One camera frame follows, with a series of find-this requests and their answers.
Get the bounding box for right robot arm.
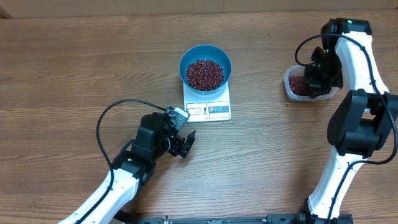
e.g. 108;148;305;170
296;18;397;223

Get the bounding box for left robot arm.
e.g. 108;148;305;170
61;108;195;224

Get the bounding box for white digital kitchen scale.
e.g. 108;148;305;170
183;83;231;123

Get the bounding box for beans in blue bowl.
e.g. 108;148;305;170
185;59;224;91

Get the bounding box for blue bowl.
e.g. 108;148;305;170
179;45;232;94

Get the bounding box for red adzuki beans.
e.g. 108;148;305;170
289;76;309;96

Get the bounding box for clear plastic container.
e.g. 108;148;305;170
284;65;339;102

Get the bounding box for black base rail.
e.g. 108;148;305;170
114;211;354;224

